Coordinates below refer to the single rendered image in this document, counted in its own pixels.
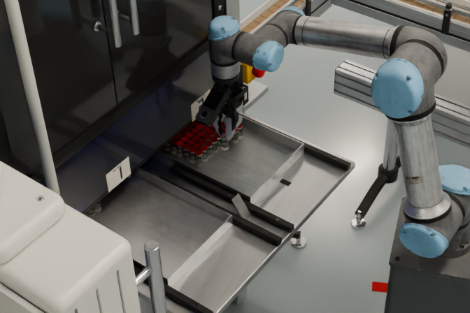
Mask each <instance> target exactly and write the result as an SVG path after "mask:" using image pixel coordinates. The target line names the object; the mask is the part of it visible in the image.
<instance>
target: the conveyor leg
mask: <svg viewBox="0 0 470 313"><path fill-rule="evenodd" d="M396 158H397V140H396V136H395V132H394V125H393V121H391V120H389V119H387V131H386V137H385V149H384V156H383V170H384V171H387V172H392V171H393V170H394V169H395V164H396Z"/></svg>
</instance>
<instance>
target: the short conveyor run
mask: <svg viewBox="0 0 470 313"><path fill-rule="evenodd" d="M288 6H294V7H297V8H298V9H299V10H302V11H303V12H304V14H305V16H310V17H320V16H321V14H323V13H324V12H325V11H326V10H327V9H329V8H330V7H332V0H267V1H266V2H264V3H263V4H262V5H261V6H260V7H258V8H257V9H255V10H254V11H253V12H251V14H249V15H248V16H247V17H245V18H244V19H242V20H241V21H240V30H241V31H244V32H247V33H249V34H253V35H255V34H256V33H257V32H258V31H259V30H260V29H262V28H263V27H264V26H265V25H266V24H267V23H268V22H270V21H271V20H272V19H273V18H274V17H275V15H276V14H277V13H278V12H280V11H282V10H283V9H284V8H286V7H288Z"/></svg>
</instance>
